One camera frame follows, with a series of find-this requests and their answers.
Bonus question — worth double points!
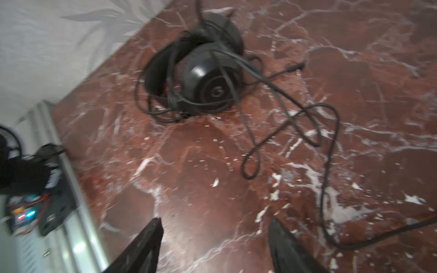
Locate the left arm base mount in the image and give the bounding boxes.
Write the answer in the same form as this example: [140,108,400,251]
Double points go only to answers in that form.
[35,143,77,237]

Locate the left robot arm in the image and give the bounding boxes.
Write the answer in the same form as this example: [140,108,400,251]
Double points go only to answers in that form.
[1,126,65,195]

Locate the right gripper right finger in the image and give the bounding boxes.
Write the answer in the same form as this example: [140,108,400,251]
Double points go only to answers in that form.
[268,219,328,273]

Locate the black headphones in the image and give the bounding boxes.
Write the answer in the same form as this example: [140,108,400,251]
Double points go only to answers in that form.
[134,8,261,123]
[196,0,437,250]

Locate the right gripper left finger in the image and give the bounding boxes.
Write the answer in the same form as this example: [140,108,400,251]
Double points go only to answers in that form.
[104,218,164,273]

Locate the small green circuit board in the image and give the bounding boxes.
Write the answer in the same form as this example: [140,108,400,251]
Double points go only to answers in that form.
[10,205,40,235]

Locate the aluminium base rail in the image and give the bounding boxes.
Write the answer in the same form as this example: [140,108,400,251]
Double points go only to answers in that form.
[1,101,110,273]

